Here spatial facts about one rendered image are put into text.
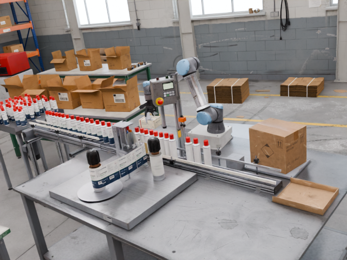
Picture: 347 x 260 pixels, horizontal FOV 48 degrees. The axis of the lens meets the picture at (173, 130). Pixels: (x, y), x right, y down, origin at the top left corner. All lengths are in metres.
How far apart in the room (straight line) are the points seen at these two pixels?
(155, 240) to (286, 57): 6.38
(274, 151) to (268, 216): 0.54
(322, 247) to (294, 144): 0.83
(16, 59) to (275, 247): 6.78
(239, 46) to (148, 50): 2.25
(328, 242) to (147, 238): 1.46
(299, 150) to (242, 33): 5.76
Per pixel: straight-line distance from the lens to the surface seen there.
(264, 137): 2.68
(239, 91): 6.85
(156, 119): 3.41
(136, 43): 9.56
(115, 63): 7.15
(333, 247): 3.12
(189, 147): 2.77
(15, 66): 8.06
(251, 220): 2.28
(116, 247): 2.48
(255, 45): 8.26
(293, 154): 2.70
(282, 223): 2.25
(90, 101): 4.94
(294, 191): 2.54
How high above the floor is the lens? 2.13
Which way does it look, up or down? 21 degrees down
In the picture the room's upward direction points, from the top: 8 degrees counter-clockwise
